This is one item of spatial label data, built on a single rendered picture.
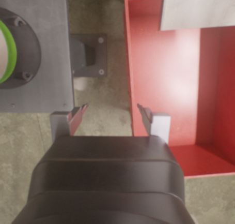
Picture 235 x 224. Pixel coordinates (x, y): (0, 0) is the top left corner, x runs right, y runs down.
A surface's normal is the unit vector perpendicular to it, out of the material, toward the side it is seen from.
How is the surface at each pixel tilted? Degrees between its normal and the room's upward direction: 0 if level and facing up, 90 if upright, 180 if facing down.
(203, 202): 0
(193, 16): 30
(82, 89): 0
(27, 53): 73
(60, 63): 0
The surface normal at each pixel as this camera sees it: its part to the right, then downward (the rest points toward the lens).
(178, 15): 0.04, 0.72
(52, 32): 0.00, 0.28
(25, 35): 0.87, -0.24
